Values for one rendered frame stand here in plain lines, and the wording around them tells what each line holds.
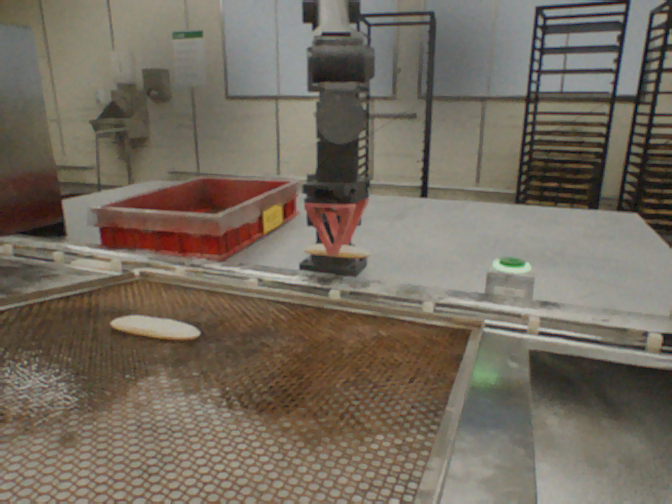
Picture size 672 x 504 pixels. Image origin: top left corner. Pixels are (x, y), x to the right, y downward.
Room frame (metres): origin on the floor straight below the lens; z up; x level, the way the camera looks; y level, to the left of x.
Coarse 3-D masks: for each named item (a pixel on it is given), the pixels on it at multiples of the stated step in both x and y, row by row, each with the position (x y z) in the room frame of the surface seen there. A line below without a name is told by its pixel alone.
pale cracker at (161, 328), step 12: (120, 324) 0.44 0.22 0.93; (132, 324) 0.44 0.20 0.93; (144, 324) 0.44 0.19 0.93; (156, 324) 0.44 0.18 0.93; (168, 324) 0.44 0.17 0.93; (180, 324) 0.44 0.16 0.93; (156, 336) 0.43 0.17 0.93; (168, 336) 0.42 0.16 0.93; (180, 336) 0.42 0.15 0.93; (192, 336) 0.43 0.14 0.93
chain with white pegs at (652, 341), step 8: (8, 248) 0.92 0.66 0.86; (56, 256) 0.87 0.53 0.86; (64, 264) 0.88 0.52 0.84; (112, 264) 0.82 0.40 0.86; (120, 264) 0.83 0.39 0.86; (120, 272) 0.83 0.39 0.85; (176, 272) 0.78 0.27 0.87; (184, 272) 0.78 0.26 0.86; (248, 280) 0.73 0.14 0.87; (256, 280) 0.73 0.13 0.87; (336, 296) 0.68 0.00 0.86; (424, 304) 0.63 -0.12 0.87; (432, 304) 0.63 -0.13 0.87; (536, 320) 0.58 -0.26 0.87; (528, 328) 0.58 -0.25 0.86; (536, 328) 0.58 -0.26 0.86; (648, 336) 0.54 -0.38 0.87; (656, 336) 0.53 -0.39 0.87; (648, 344) 0.54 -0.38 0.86; (656, 344) 0.53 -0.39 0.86
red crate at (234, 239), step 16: (288, 208) 1.34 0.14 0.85; (112, 224) 1.04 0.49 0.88; (256, 224) 1.14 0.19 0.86; (112, 240) 1.03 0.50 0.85; (128, 240) 1.03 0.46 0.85; (144, 240) 1.01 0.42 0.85; (160, 240) 1.00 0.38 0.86; (176, 240) 0.99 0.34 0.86; (192, 240) 0.98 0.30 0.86; (208, 240) 0.97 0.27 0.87; (224, 240) 0.98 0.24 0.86; (240, 240) 1.04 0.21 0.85; (192, 256) 0.97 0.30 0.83; (208, 256) 0.97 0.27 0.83; (224, 256) 0.97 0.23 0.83
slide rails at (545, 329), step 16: (32, 256) 0.92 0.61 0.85; (48, 256) 0.91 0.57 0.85; (64, 256) 0.91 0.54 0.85; (272, 288) 0.74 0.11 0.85; (384, 304) 0.68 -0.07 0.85; (400, 304) 0.68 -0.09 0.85; (496, 320) 0.62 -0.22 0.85; (576, 336) 0.57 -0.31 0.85; (592, 336) 0.57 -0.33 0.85; (608, 336) 0.57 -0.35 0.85; (624, 336) 0.57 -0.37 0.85
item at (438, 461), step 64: (0, 320) 0.45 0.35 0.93; (64, 320) 0.46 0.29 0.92; (192, 320) 0.49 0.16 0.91; (256, 320) 0.51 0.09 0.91; (320, 320) 0.52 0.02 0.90; (384, 320) 0.54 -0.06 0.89; (448, 320) 0.53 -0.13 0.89; (64, 384) 0.31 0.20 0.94; (192, 384) 0.33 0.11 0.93; (320, 384) 0.34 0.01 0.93; (384, 384) 0.35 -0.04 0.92; (448, 384) 0.35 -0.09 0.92; (0, 448) 0.23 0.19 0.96; (64, 448) 0.23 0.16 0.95; (128, 448) 0.23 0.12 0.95; (256, 448) 0.24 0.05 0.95; (448, 448) 0.23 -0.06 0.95
